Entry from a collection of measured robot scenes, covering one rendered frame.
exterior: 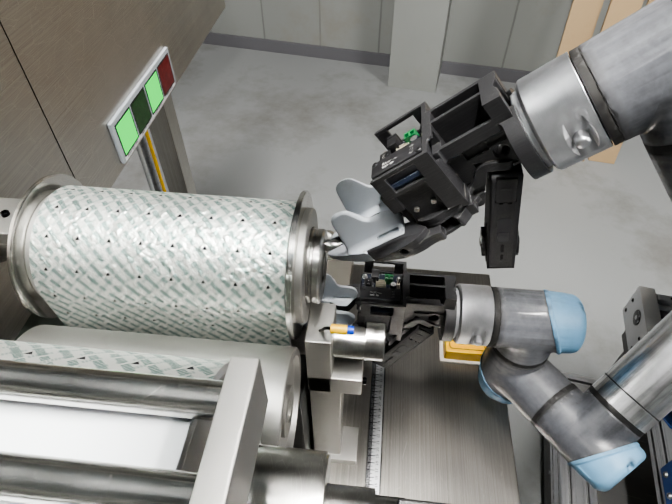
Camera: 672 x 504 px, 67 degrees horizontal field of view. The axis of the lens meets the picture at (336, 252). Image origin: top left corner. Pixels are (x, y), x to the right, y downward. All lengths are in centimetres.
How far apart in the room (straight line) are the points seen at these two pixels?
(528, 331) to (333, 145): 230
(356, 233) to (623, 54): 24
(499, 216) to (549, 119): 10
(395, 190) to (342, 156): 235
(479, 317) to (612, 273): 184
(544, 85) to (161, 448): 32
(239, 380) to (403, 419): 62
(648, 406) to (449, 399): 28
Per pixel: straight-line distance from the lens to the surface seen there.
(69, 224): 52
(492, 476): 80
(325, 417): 67
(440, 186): 40
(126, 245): 49
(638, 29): 39
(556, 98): 39
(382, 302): 60
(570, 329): 66
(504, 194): 43
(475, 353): 86
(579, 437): 70
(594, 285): 236
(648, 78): 38
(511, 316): 63
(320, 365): 54
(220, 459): 19
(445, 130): 41
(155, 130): 147
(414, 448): 79
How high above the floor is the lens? 163
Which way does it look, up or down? 47 degrees down
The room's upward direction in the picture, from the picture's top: straight up
